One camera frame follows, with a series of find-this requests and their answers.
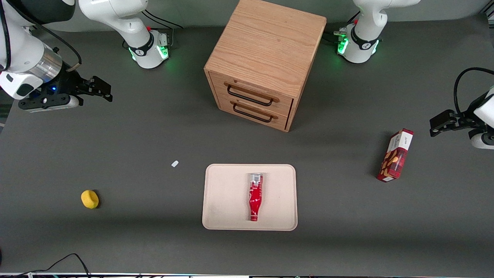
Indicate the red snack box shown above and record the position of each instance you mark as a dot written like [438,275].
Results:
[395,156]

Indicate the red coke bottle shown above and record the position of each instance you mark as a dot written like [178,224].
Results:
[254,200]

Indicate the wooden drawer front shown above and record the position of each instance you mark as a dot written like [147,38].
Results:
[251,92]
[251,114]

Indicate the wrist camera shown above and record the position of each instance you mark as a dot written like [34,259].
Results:
[482,141]
[48,104]

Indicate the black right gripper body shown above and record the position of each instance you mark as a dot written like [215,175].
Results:
[68,84]

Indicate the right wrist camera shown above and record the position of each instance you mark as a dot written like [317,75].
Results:
[48,104]

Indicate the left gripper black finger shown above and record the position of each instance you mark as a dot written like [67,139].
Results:
[459,126]
[443,120]

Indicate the wooden drawer cabinet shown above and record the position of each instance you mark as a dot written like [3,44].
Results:
[266,46]

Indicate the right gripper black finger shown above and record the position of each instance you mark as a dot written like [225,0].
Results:
[96,84]
[101,96]

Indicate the beige plastic tray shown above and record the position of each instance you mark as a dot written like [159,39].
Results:
[224,200]

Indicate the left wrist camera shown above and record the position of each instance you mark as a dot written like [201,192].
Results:
[482,141]

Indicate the yellow lemon-shaped sponge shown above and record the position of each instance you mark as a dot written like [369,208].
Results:
[90,199]

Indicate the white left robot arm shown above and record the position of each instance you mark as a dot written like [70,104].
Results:
[364,34]

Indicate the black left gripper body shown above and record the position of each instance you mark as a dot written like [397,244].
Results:
[467,114]

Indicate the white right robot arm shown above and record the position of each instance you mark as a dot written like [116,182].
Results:
[112,11]

